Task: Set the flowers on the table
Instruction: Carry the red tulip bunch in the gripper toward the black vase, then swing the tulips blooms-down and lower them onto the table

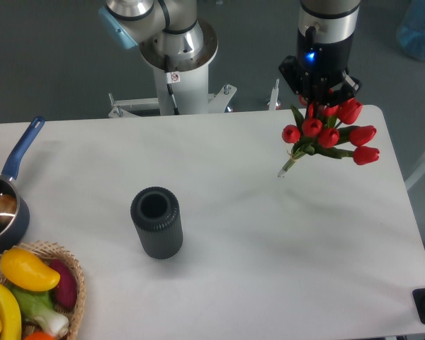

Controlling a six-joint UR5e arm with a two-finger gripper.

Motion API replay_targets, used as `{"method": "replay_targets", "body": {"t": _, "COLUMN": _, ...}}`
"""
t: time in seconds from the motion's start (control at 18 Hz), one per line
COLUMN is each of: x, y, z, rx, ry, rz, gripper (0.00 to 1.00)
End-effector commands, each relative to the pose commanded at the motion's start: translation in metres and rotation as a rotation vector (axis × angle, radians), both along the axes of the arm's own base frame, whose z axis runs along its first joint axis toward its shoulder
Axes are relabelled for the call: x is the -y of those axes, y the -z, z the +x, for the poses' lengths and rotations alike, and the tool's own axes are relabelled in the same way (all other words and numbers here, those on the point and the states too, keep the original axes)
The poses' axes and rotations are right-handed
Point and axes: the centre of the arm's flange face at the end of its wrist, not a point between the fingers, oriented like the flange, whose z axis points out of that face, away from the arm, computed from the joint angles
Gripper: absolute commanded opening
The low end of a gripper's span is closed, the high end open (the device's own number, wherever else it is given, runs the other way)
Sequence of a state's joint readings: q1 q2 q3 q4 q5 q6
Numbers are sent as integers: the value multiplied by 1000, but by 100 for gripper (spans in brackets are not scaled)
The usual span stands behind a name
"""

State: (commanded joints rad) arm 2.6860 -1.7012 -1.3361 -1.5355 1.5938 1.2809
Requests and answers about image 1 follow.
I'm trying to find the blue translucent container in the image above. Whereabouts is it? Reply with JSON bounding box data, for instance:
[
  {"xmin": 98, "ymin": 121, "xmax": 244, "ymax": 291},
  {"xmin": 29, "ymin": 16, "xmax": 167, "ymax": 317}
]
[{"xmin": 396, "ymin": 0, "xmax": 425, "ymax": 61}]

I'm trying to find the dark grey ribbed vase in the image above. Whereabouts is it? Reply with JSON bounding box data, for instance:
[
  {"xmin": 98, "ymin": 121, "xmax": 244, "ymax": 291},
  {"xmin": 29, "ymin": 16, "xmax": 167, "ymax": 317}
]
[{"xmin": 130, "ymin": 186, "xmax": 183, "ymax": 259}]

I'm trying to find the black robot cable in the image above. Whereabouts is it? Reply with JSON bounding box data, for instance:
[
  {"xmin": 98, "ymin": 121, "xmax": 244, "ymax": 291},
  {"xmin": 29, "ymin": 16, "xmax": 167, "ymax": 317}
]
[{"xmin": 164, "ymin": 55, "xmax": 181, "ymax": 116}]

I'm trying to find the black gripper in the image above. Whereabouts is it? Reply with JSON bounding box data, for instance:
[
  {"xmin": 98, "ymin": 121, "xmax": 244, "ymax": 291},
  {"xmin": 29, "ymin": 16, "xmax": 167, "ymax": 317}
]
[{"xmin": 278, "ymin": 33, "xmax": 362, "ymax": 107}]

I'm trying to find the green white leek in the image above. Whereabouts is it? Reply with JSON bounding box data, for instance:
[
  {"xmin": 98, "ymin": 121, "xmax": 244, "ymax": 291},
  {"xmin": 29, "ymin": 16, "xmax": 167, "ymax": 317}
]
[{"xmin": 9, "ymin": 285, "xmax": 69, "ymax": 339}]

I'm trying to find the yellow bell pepper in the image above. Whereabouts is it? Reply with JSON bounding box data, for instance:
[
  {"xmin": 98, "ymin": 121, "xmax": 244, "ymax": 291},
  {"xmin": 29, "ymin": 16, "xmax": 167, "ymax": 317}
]
[{"xmin": 0, "ymin": 284, "xmax": 22, "ymax": 340}]

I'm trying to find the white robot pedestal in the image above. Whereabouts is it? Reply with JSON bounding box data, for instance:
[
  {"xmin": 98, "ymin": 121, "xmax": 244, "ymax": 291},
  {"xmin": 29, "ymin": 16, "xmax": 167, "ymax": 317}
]
[{"xmin": 108, "ymin": 18, "xmax": 237, "ymax": 118}]

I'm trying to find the woven wicker basket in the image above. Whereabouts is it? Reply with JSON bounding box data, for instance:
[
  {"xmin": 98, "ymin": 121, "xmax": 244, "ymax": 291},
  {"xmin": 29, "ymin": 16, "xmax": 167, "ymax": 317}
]
[{"xmin": 0, "ymin": 240, "xmax": 86, "ymax": 340}]

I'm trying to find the blue handled saucepan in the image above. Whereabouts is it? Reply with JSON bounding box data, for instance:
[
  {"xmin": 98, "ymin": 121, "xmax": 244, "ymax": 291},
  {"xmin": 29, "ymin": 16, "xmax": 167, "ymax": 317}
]
[{"xmin": 0, "ymin": 116, "xmax": 45, "ymax": 253}]

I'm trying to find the yellow mango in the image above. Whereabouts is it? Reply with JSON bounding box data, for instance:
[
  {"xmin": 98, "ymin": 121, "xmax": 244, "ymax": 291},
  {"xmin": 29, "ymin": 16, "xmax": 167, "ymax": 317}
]
[{"xmin": 0, "ymin": 247, "xmax": 60, "ymax": 292}]

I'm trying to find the purple sweet potato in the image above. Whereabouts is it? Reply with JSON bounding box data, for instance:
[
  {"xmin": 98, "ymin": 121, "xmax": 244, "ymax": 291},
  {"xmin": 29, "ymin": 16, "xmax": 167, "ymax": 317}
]
[{"xmin": 50, "ymin": 259, "xmax": 77, "ymax": 310}]

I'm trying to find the orange fruit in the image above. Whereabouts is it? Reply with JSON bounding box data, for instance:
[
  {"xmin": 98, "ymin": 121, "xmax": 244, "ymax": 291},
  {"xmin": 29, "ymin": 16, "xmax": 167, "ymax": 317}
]
[{"xmin": 24, "ymin": 331, "xmax": 56, "ymax": 340}]

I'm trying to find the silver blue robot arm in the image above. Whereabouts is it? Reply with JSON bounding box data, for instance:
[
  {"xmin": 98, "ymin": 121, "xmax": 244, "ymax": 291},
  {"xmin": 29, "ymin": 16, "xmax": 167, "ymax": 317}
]
[{"xmin": 98, "ymin": 1, "xmax": 361, "ymax": 107}]

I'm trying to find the brown round food piece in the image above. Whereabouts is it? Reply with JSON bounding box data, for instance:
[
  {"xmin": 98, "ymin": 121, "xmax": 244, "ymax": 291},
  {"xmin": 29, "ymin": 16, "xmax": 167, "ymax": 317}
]
[{"xmin": 0, "ymin": 194, "xmax": 17, "ymax": 225}]

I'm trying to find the red tulip bouquet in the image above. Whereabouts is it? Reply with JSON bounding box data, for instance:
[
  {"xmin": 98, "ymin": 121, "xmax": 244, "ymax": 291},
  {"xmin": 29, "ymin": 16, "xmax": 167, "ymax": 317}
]
[{"xmin": 278, "ymin": 96, "xmax": 380, "ymax": 177}]

